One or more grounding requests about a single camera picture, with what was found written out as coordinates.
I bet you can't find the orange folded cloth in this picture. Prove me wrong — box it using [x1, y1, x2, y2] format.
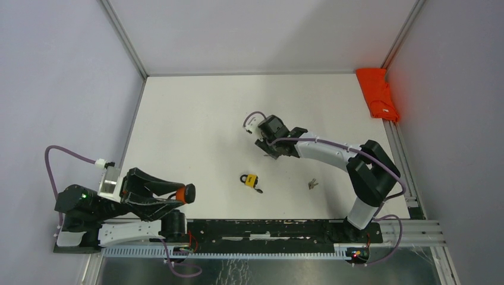
[355, 68, 401, 123]

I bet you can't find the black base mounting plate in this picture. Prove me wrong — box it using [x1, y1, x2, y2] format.
[159, 219, 383, 254]

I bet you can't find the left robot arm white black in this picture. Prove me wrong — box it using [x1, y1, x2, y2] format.
[53, 167, 196, 254]

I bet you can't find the yellow padlock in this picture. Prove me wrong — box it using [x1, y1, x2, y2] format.
[240, 174, 263, 194]

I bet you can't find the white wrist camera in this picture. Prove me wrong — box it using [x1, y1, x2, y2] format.
[94, 159, 121, 203]
[244, 121, 261, 136]

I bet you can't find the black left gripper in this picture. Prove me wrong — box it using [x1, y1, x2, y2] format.
[91, 166, 187, 222]

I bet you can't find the silver key bunch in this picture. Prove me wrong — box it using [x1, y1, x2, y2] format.
[308, 179, 319, 189]

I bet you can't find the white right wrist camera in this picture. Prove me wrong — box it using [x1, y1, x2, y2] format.
[244, 121, 261, 136]

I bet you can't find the slotted cable duct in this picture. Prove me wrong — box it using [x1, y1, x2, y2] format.
[103, 246, 351, 261]

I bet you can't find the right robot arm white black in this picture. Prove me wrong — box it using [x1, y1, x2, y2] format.
[242, 112, 406, 242]

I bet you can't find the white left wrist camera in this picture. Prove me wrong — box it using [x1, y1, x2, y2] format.
[94, 159, 121, 203]

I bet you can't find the orange padlock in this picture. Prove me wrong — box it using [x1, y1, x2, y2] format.
[168, 183, 196, 204]

